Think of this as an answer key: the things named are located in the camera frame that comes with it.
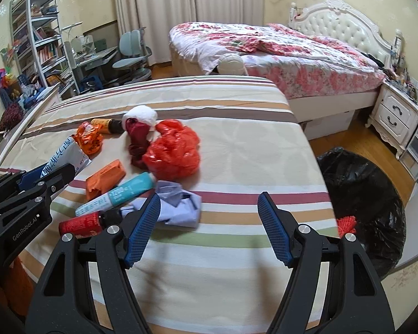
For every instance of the grey desk lamp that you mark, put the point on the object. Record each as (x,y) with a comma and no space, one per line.
(71,27)

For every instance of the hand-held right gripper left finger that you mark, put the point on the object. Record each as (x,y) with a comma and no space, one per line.
(144,231)

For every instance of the orange cloth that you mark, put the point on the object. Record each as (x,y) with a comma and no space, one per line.
(21,285)

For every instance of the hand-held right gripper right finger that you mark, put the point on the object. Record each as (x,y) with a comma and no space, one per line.
(275,231)

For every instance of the assorted books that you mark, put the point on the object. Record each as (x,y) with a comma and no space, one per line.
(48,54)

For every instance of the red mesh net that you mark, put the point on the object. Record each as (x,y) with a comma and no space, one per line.
(346,226)

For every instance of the striped bed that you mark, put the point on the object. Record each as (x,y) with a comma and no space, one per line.
(230,146)

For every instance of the clutter of small bottles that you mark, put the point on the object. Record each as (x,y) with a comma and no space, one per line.
(404,80)

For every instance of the orange paper packet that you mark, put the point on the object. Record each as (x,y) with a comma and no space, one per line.
(106,177)

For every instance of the red can with black cap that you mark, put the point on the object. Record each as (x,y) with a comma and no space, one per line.
(82,223)

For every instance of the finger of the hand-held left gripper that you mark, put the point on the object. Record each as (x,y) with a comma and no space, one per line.
(57,174)
(29,179)

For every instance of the pale blue desk chair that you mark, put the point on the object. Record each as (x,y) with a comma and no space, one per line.
(130,59)

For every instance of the white bookshelf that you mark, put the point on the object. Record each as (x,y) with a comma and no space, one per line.
(31,14)

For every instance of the white and blue carton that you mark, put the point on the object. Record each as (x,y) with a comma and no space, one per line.
(69,155)

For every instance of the floral quilt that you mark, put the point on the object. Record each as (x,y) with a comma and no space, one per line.
(299,69)

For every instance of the dark red crumpled bag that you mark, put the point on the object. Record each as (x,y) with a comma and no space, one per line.
(137,142)

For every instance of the red plastic bag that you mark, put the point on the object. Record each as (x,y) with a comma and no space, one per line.
(174,156)

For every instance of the cream curtains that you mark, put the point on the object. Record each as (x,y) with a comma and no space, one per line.
(177,0)

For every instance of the white upholstered bed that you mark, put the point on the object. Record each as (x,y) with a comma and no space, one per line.
(341,24)

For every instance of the white tissue ball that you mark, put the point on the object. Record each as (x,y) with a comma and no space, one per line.
(142,113)

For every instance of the orange bottle with black cap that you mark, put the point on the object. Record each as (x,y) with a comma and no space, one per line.
(102,125)

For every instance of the teal and white tube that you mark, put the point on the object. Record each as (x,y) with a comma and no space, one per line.
(132,186)

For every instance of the white nightstand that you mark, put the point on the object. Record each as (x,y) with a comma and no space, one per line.
(390,111)

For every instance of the crumpled orange wrapper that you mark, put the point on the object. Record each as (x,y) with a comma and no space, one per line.
(89,141)

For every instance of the blue storage basket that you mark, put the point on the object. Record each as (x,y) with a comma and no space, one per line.
(7,99)

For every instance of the grey study desk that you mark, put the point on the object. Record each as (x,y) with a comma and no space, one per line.
(97,55)

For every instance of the lavender paper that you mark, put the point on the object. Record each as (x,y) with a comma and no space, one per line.
(181,208)

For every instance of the dark red fuzzy object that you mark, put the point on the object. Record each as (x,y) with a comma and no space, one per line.
(8,116)

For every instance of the colourful pinwheel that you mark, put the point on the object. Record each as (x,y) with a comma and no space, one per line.
(1,76)

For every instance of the black trash bag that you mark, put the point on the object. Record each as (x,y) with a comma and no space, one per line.
(365,195)

